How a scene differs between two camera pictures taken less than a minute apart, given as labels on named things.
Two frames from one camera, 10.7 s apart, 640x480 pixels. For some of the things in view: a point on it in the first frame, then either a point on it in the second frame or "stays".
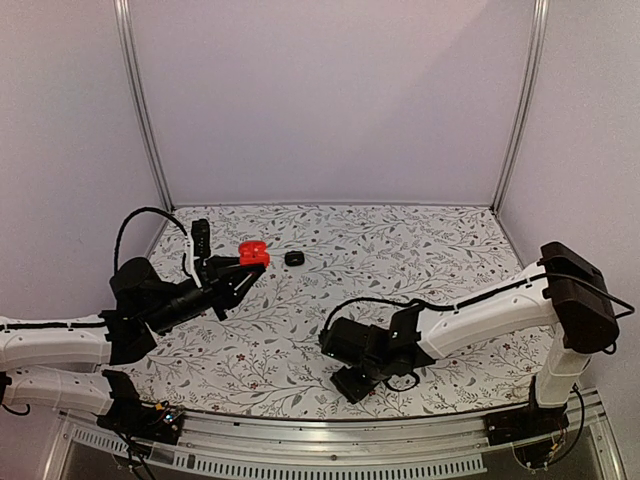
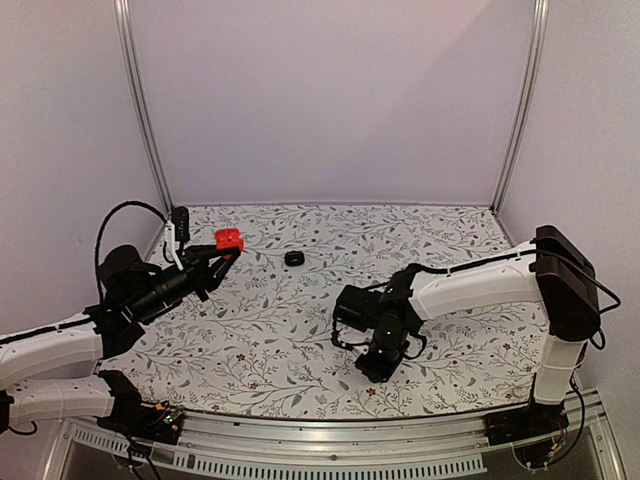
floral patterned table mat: (268, 359) stays
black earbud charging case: (294, 258) stays
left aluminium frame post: (129, 54) stays
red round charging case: (253, 252) -> (228, 237)
